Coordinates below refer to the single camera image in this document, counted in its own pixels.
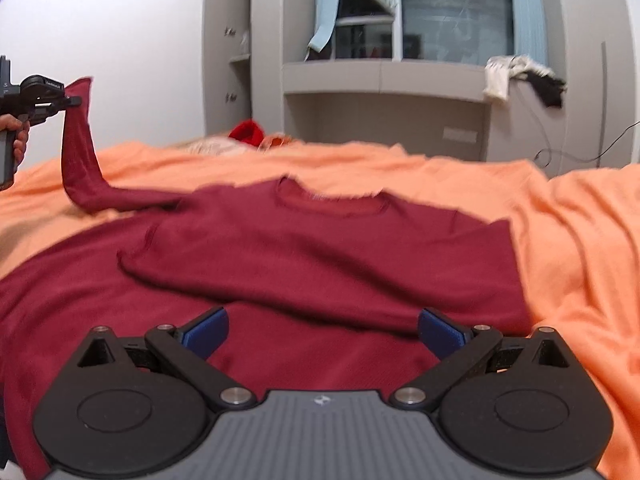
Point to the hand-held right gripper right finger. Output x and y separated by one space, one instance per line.
442 332

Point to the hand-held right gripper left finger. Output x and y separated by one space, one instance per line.
207 330

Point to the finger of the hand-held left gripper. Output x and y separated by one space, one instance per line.
70 102

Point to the dark red sweater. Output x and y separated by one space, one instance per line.
300 260

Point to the person's left hand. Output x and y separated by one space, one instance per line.
21 142

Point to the floral bed sheet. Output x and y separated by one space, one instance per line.
210 146

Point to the orange blanket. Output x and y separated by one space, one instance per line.
575 240

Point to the bright red plush cloth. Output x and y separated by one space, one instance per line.
246 132

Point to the peach ruffled cloth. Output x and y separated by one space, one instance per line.
275 141

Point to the white cloth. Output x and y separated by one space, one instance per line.
497 77

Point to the black cloth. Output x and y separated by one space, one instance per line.
547 85

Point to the short light blue curtain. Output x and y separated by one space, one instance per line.
325 0

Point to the window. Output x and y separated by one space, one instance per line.
450 20

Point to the grey built-in cabinet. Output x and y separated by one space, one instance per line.
575 35

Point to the pleated light blue curtain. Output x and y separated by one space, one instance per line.
522 5

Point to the white wall socket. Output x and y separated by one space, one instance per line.
459 134

